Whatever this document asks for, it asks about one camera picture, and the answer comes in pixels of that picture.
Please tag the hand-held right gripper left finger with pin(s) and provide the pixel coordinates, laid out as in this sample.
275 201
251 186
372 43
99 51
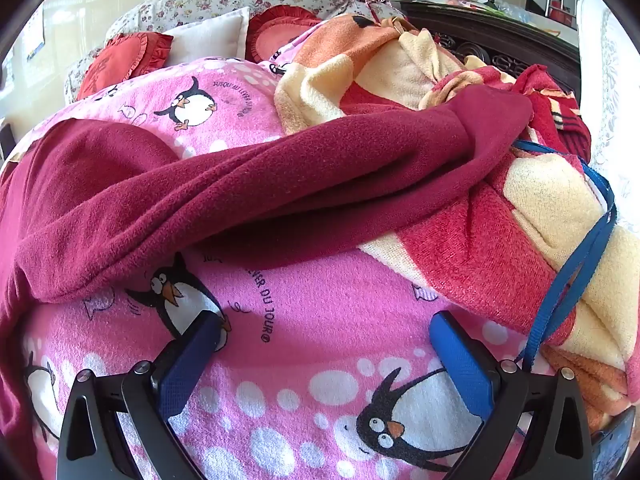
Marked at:
192 360

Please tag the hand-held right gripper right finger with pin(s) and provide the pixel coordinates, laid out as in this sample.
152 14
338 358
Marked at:
460 360

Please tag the maroon knit garment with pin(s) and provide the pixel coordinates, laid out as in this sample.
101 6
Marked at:
250 190

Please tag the pink penguin print blanket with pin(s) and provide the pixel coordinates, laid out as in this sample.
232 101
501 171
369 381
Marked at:
310 340

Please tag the orange red cream blanket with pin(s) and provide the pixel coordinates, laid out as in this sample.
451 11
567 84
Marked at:
475 240

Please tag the red striped cloth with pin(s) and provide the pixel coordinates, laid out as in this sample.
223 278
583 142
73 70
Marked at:
555 105

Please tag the red heart pillow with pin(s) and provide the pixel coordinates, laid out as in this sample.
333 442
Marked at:
280 27
120 62

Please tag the small floral pillow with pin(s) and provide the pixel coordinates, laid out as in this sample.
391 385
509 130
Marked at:
77 75

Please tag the white lace curtain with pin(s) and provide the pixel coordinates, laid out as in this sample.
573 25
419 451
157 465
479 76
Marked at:
607 85

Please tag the white pillow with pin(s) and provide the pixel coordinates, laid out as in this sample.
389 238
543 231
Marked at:
210 37

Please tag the dark carved wooden cabinet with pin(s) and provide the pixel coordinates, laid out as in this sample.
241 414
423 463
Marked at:
500 35

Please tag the red pot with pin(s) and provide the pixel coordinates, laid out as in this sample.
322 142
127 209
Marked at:
561 10

